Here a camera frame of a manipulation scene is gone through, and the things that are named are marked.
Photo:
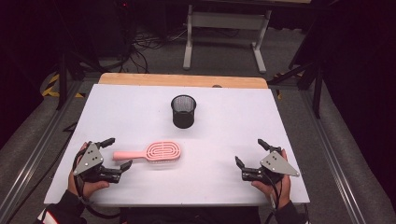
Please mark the yellow black hazard tape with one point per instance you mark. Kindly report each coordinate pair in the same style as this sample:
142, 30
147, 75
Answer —
278, 93
51, 87

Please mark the person's legs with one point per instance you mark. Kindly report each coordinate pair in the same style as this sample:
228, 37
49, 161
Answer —
190, 216

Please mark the person's left hand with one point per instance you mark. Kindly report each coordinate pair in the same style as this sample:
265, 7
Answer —
88, 188

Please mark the person's right hand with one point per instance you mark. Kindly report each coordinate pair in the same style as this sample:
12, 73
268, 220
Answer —
283, 191

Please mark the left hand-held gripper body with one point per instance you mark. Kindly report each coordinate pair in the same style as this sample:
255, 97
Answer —
90, 160

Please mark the black metal stand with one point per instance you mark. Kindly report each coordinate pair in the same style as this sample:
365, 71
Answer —
62, 81
317, 90

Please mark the aluminium rail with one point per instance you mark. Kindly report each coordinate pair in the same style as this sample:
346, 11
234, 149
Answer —
37, 152
333, 155

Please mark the wooden table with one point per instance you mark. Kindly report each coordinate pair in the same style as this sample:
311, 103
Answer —
155, 79

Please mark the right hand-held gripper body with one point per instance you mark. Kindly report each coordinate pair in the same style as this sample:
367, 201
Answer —
277, 163

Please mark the black mesh pen cup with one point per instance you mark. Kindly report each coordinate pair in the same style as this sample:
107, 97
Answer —
183, 119

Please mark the pink hairbrush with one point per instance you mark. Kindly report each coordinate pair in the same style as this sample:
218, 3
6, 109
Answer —
163, 151

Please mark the white board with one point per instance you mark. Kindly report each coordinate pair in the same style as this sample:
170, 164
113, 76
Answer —
140, 112

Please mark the white metal desk frame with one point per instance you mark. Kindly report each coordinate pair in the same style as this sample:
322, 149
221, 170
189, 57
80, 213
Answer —
224, 20

